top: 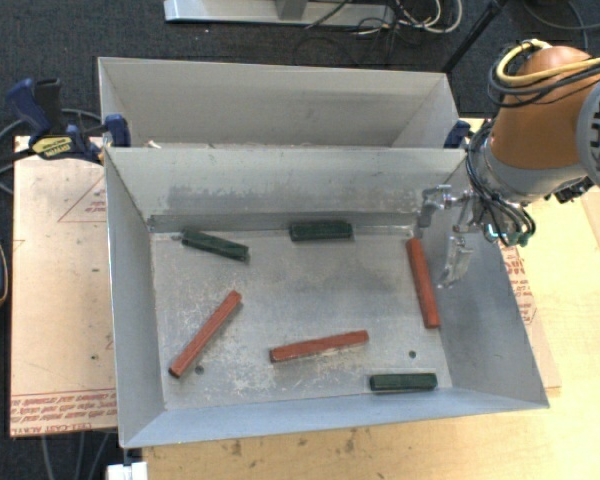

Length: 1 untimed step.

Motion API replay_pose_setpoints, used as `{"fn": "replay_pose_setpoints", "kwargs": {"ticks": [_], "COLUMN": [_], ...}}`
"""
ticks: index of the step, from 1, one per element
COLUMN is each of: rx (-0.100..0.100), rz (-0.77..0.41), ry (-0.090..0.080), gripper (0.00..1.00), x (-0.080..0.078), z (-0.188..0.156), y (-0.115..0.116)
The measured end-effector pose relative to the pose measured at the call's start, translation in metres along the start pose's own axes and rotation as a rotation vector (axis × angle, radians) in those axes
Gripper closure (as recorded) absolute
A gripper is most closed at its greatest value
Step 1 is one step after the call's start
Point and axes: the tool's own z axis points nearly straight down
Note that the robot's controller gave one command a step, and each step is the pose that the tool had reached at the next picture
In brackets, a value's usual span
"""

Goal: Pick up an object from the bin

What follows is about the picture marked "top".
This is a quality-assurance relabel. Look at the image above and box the brown cardboard board, red print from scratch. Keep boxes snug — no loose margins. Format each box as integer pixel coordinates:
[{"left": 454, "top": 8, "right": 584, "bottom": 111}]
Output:
[{"left": 9, "top": 135, "right": 564, "bottom": 439}]

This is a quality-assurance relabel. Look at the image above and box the grey metal bin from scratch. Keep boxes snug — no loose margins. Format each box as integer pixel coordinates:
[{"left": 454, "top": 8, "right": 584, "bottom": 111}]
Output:
[{"left": 97, "top": 56, "right": 551, "bottom": 450}]

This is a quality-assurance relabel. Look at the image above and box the red-brown flat block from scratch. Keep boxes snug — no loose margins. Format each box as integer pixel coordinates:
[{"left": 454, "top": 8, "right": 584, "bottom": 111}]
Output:
[
  {"left": 268, "top": 329, "right": 371, "bottom": 365},
  {"left": 405, "top": 237, "right": 442, "bottom": 330},
  {"left": 168, "top": 289, "right": 244, "bottom": 380}
]

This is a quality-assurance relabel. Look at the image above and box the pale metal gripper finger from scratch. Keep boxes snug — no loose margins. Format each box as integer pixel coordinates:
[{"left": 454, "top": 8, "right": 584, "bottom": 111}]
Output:
[
  {"left": 436, "top": 234, "right": 476, "bottom": 290},
  {"left": 416, "top": 183, "right": 454, "bottom": 230}
]

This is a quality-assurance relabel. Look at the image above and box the black cylinder on white bracket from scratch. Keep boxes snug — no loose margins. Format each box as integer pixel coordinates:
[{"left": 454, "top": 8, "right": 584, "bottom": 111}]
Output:
[{"left": 553, "top": 177, "right": 595, "bottom": 205}]

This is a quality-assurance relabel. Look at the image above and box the dark green flat block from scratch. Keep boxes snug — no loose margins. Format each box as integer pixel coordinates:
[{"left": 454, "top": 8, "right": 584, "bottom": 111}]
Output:
[
  {"left": 288, "top": 220, "right": 355, "bottom": 243},
  {"left": 368, "top": 372, "right": 440, "bottom": 395},
  {"left": 180, "top": 229, "right": 252, "bottom": 264}
]

